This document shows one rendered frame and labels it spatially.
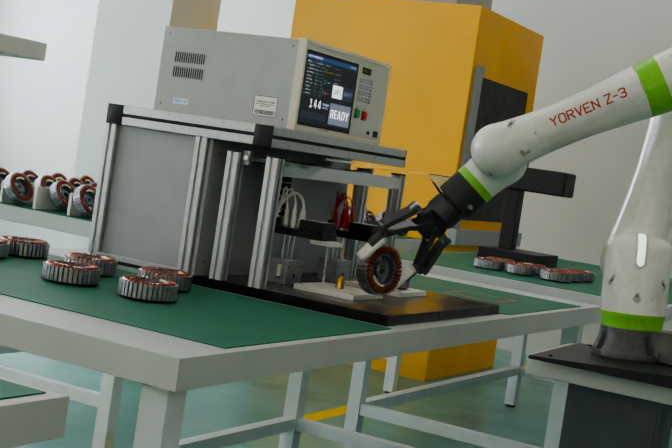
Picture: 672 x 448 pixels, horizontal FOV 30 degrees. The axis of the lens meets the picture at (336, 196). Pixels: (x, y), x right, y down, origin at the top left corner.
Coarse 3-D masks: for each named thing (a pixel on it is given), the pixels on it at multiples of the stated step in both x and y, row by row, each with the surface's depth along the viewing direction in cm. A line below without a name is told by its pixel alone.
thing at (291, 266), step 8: (272, 264) 284; (288, 264) 282; (296, 264) 286; (272, 272) 284; (288, 272) 283; (296, 272) 286; (272, 280) 283; (280, 280) 282; (288, 280) 283; (296, 280) 287
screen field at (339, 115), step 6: (330, 108) 291; (336, 108) 293; (342, 108) 296; (348, 108) 299; (330, 114) 291; (336, 114) 294; (342, 114) 296; (348, 114) 299; (330, 120) 292; (336, 120) 294; (342, 120) 297; (348, 120) 299; (342, 126) 297
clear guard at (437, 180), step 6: (342, 162) 299; (348, 162) 298; (354, 162) 298; (384, 168) 294; (390, 168) 293; (426, 174) 289; (432, 174) 290; (432, 180) 288; (438, 180) 291; (444, 180) 295; (438, 186) 288
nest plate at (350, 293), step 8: (296, 288) 276; (304, 288) 275; (312, 288) 274; (320, 288) 274; (328, 288) 276; (336, 288) 278; (344, 288) 281; (352, 288) 284; (336, 296) 272; (344, 296) 271; (352, 296) 270; (360, 296) 273; (368, 296) 276; (376, 296) 280
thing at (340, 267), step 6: (324, 258) 305; (330, 258) 305; (330, 264) 304; (336, 264) 303; (342, 264) 306; (348, 264) 309; (318, 270) 306; (330, 270) 304; (336, 270) 303; (342, 270) 306; (348, 270) 309; (318, 276) 306; (330, 276) 304; (336, 276) 304; (348, 276) 310
